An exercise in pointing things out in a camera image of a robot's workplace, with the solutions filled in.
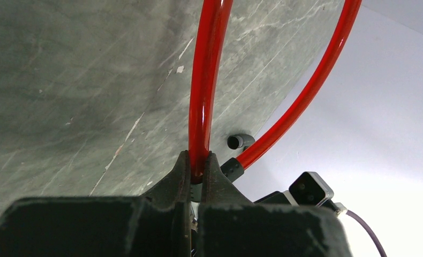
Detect red cable lock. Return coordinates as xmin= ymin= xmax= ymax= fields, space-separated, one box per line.
xmin=188 ymin=1 xmax=361 ymax=203

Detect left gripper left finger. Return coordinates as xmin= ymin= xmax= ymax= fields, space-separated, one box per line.
xmin=0 ymin=151 xmax=191 ymax=256

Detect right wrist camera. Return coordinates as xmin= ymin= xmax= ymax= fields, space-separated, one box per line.
xmin=289 ymin=171 xmax=334 ymax=206

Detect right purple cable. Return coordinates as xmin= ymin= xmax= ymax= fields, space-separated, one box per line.
xmin=346 ymin=210 xmax=388 ymax=257

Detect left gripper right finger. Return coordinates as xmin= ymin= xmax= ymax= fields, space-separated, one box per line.
xmin=197 ymin=152 xmax=354 ymax=257

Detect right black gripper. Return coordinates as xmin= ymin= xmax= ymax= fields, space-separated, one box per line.
xmin=254 ymin=191 xmax=346 ymax=215

